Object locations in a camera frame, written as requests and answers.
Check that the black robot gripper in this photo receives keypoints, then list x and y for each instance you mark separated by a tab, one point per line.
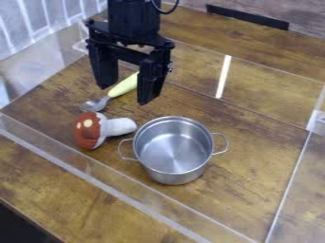
129	37

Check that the green handled metal spoon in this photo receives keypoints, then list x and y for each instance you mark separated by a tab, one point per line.
126	86

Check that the plush brown white mushroom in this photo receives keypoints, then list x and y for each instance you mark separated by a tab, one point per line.
94	127

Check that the black strip on table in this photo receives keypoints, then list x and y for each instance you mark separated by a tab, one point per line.
248	17

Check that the stainless steel pot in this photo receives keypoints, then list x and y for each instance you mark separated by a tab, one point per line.
173	146

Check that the clear acrylic front barrier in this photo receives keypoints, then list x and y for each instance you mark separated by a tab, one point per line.
172	212

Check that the clear acrylic barrier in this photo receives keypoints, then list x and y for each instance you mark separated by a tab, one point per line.
300	219
172	212

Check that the clear acrylic right barrier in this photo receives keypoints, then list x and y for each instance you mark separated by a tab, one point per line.
300	219

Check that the clear acrylic bracket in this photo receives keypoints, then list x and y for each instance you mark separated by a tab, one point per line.
81	45

